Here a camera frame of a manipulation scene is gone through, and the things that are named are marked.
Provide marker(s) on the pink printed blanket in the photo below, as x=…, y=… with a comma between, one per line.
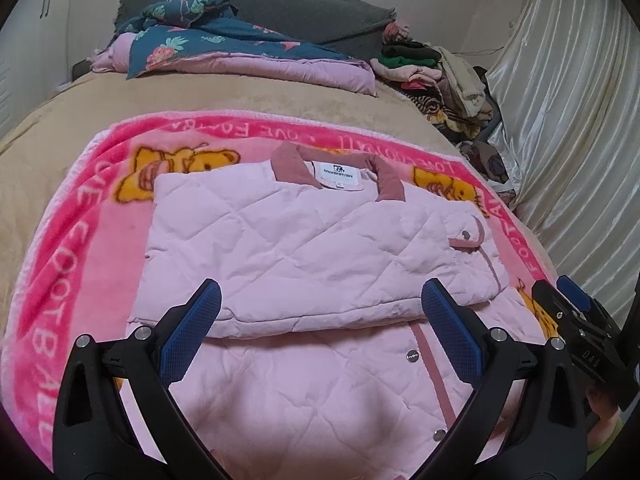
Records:
x=65, y=260

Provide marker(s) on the white wardrobe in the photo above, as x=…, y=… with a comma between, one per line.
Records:
x=30, y=35

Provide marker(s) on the pile of folded clothes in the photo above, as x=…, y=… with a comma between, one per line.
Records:
x=450, y=75

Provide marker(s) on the grey padded headboard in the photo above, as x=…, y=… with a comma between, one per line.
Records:
x=300, y=15

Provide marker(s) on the blue floral quilt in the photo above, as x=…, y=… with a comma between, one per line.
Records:
x=225, y=45

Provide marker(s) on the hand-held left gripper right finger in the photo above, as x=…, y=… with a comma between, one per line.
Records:
x=452, y=340

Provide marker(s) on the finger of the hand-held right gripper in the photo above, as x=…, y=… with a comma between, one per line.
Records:
x=555, y=312
x=575, y=292

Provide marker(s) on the pink quilted jacket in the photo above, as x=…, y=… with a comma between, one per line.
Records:
x=300, y=240

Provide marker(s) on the cream satin curtain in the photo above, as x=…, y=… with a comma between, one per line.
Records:
x=575, y=135

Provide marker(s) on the beige bed cover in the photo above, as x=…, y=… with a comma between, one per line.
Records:
x=200, y=95

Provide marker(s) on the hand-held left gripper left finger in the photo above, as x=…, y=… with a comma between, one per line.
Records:
x=192, y=335

